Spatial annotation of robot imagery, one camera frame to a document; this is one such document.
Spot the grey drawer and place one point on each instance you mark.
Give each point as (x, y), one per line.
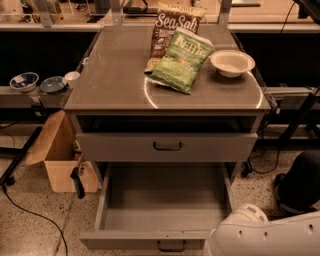
(168, 207)
(166, 147)

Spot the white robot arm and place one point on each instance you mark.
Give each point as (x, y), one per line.
(248, 232)

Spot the grey drawer cabinet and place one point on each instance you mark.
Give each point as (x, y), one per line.
(113, 94)

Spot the grey top drawer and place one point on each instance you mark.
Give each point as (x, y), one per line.
(166, 147)

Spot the green kettle chip bag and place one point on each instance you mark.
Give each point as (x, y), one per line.
(182, 61)

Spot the small white cup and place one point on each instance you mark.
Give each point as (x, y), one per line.
(71, 78)

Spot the cardboard box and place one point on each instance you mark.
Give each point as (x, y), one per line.
(54, 147)

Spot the brown sea salt chip bag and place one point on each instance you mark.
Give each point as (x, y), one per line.
(170, 17)

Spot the dark blue bowl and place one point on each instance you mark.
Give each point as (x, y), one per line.
(53, 84)

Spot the grey side shelf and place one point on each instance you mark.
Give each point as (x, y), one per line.
(10, 98)

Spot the white blue-lined bowl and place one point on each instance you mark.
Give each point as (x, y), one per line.
(24, 82)

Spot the black stand leg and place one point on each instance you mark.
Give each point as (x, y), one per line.
(17, 155)

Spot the black handled tool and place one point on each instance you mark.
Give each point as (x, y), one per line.
(76, 178)

